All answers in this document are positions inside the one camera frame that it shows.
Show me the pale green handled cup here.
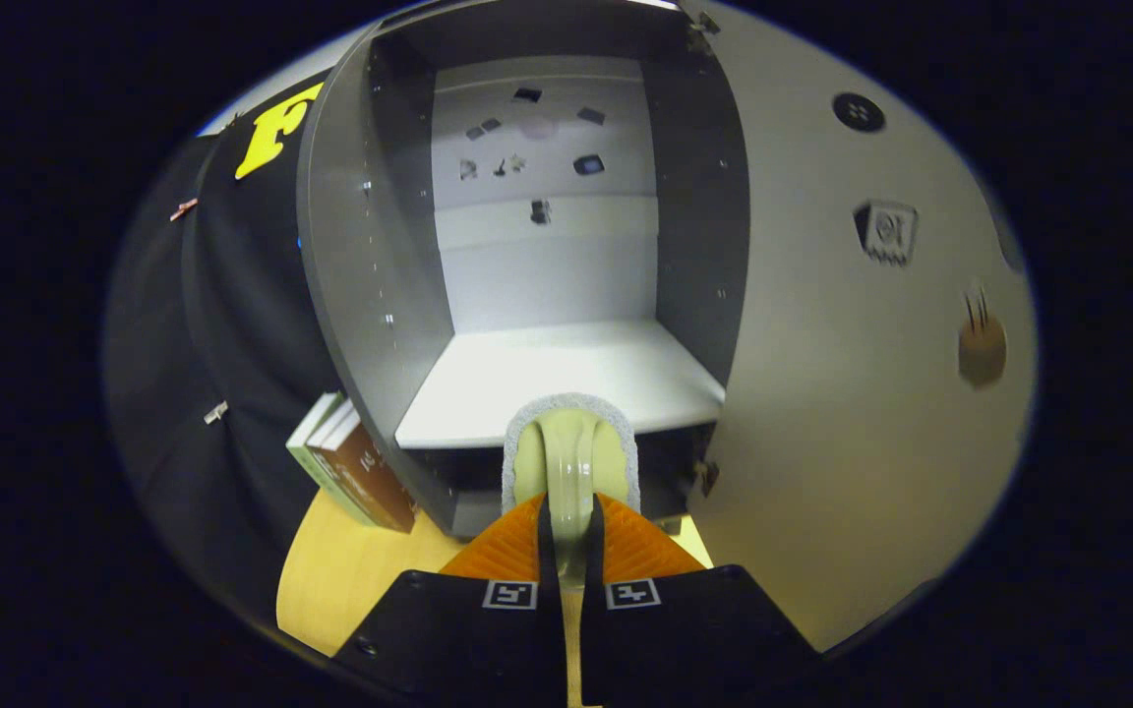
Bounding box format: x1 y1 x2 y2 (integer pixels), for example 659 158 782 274
503 393 642 591

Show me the white cabinet shelf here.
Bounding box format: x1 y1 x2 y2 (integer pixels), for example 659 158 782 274
394 318 727 451

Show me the black backdrop cloth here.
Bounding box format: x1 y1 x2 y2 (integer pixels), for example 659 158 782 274
102 84 371 630

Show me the grey cabinet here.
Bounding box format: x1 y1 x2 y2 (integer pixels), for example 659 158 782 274
296 0 752 540

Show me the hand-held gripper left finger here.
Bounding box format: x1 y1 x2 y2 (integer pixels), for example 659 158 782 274
330 492 567 708

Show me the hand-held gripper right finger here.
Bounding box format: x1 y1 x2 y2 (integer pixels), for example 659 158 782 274
581 492 818 708

